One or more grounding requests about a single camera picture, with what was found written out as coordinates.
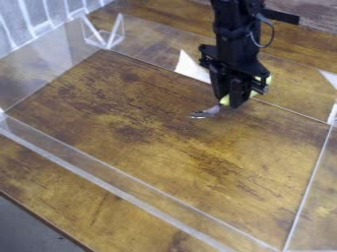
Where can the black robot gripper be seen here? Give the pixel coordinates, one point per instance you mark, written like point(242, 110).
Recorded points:
point(231, 61)

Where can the black bar in background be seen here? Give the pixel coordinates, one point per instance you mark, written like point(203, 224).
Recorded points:
point(281, 16)

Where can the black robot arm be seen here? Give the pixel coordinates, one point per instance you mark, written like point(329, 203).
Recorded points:
point(239, 14)

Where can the green handled metal spoon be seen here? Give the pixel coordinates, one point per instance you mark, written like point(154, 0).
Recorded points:
point(206, 113)

